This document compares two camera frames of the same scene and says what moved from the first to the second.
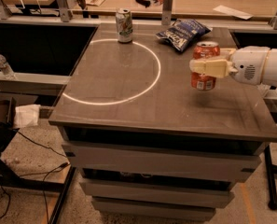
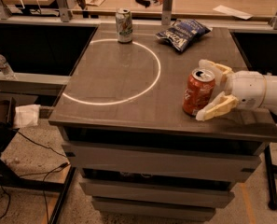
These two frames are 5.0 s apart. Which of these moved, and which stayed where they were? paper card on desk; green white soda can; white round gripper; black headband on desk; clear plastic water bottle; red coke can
Moved: white round gripper; red coke can
Stayed: green white soda can; clear plastic water bottle; black headband on desk; paper card on desk
